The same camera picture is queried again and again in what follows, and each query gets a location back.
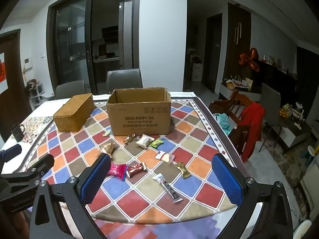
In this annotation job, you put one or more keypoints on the beige snack packet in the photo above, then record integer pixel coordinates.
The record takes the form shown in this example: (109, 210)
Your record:
(108, 148)

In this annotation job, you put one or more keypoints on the dark wooden door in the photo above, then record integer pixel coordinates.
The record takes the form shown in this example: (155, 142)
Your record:
(13, 104)

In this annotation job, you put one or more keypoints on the teal cloth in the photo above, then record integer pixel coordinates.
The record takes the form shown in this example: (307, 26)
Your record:
(224, 123)

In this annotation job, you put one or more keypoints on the wall intercom panel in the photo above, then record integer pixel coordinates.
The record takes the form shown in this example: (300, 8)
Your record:
(28, 63)

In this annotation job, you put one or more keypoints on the silver refrigerator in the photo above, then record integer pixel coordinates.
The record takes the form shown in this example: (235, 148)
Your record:
(125, 34)

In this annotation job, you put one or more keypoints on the gold brown wrapped candy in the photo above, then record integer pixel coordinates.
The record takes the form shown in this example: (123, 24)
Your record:
(129, 138)

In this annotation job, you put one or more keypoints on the green snack packet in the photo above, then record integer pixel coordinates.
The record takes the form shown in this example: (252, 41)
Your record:
(156, 143)

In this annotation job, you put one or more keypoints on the wooden chair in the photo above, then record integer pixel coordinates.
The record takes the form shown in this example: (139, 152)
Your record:
(236, 124)

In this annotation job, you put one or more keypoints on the tall wooden cabinet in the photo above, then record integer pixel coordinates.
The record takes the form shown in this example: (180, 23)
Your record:
(239, 44)

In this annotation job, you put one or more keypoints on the white low cabinet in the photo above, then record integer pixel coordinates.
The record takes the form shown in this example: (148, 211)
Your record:
(236, 92)

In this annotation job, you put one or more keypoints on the white cat figurine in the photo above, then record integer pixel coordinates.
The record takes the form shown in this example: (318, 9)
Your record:
(298, 109)

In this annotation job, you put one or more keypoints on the floral patterned placemat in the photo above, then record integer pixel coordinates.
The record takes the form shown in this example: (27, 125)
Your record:
(37, 125)

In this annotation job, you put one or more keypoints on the small cream green candy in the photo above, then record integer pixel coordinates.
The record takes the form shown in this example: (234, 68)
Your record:
(107, 133)

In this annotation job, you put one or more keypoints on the pink snack packet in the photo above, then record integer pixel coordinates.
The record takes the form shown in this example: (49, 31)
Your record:
(117, 171)

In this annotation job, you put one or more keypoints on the red foil balloon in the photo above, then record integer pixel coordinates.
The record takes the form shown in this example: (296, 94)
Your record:
(249, 59)

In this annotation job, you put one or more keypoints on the red brown wrapped candy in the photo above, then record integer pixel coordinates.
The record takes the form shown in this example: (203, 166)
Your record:
(135, 169)

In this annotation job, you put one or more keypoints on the glass sliding door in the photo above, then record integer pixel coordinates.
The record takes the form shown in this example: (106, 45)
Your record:
(71, 47)

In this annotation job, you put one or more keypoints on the black mug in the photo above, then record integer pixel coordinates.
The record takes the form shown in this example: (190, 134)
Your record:
(17, 133)

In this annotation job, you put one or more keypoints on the white bag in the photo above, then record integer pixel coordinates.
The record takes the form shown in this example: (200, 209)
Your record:
(197, 72)

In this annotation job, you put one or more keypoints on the red garment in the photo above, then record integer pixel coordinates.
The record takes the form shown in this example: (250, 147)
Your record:
(253, 127)

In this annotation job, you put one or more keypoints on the dark interior door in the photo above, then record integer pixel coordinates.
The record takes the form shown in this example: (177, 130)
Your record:
(211, 54)

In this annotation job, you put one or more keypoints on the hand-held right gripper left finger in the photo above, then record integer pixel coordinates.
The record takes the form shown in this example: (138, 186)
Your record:
(96, 176)

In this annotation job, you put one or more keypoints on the grey dining chair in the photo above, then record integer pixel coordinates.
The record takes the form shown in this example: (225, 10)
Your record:
(124, 79)
(70, 89)
(270, 104)

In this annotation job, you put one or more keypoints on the woven wicker basket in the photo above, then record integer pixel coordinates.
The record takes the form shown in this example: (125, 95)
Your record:
(72, 109)

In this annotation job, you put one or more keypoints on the black range hood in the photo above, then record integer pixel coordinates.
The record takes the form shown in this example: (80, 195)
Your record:
(109, 33)

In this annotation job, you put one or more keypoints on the dark coffee table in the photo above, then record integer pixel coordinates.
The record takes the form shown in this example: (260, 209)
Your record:
(294, 129)

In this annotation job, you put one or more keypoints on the black white stick packet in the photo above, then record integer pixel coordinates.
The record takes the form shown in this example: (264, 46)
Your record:
(168, 188)

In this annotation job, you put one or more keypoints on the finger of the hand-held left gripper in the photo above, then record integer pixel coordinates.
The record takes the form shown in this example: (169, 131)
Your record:
(41, 164)
(11, 150)

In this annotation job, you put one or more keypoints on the white red snack packet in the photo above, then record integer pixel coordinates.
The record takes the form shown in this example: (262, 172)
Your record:
(164, 156)

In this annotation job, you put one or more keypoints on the colourful checked tablecloth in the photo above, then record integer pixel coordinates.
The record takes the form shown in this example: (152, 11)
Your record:
(139, 204)

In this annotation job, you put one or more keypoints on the gold snack packet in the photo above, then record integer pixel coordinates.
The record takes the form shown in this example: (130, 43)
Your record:
(183, 169)

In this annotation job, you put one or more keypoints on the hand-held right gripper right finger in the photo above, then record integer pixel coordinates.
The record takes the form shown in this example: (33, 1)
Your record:
(228, 181)

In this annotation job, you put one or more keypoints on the brown cardboard box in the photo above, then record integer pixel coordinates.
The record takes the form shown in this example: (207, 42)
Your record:
(139, 119)

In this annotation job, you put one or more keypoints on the white shelf with toys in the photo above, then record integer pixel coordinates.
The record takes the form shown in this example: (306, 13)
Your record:
(37, 94)

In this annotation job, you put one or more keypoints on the dark sideboard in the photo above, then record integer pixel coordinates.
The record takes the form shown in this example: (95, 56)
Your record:
(276, 79)

